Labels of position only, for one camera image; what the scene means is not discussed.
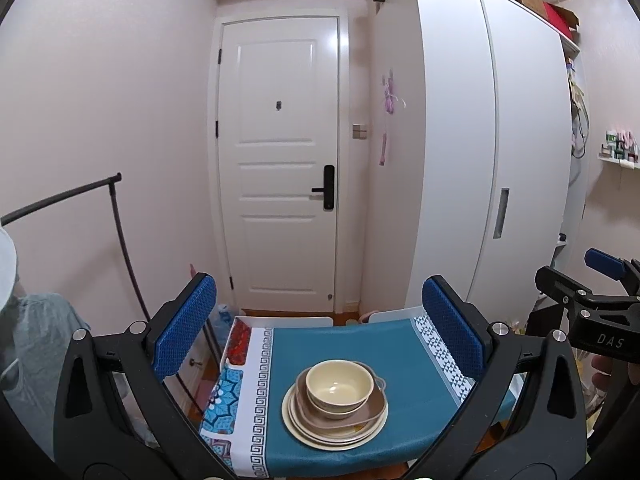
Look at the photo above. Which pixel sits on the teal patterned tablecloth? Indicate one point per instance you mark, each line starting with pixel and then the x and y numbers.
pixel 410 355

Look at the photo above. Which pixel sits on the pink wall stick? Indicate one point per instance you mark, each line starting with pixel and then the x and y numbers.
pixel 383 150

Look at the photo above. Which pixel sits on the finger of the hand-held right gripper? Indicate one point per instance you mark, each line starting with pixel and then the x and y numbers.
pixel 555 282
pixel 605 260

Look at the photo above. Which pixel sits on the cream yellow bowl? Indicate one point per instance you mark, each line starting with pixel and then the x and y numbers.
pixel 340 382

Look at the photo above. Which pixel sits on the blue water bottle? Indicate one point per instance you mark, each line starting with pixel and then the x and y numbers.
pixel 220 327

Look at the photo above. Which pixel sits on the black clothes rack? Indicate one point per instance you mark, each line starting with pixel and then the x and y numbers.
pixel 122 240

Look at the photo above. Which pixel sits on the white plate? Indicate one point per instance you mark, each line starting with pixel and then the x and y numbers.
pixel 325 445

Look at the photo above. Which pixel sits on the purple wall ornament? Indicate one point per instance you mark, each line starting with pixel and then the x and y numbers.
pixel 390 95

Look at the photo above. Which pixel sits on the white wardrobe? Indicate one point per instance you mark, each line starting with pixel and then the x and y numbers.
pixel 440 135

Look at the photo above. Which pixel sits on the person's right hand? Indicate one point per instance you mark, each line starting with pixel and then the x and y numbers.
pixel 605 375

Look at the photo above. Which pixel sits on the white bowl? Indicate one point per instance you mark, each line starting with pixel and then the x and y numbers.
pixel 332 412

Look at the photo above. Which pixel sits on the grey-blue garment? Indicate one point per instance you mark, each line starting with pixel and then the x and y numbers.
pixel 35 340

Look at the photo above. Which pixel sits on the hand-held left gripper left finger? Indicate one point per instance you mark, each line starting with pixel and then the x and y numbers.
pixel 185 330

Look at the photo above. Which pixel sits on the white door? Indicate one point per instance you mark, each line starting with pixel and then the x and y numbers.
pixel 277 160

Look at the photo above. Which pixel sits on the white wall shelf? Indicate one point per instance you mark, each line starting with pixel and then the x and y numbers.
pixel 620 157

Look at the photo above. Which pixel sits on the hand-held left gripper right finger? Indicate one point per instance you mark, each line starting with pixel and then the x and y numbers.
pixel 452 330

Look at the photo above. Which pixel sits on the brown square bowl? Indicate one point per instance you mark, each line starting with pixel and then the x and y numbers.
pixel 372 410

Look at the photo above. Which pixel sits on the red box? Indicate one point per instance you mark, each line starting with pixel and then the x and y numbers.
pixel 557 20

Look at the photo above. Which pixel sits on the pink mop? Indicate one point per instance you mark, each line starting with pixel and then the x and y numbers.
pixel 192 270

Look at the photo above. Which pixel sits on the beige light switch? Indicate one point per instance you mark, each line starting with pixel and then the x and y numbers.
pixel 359 131

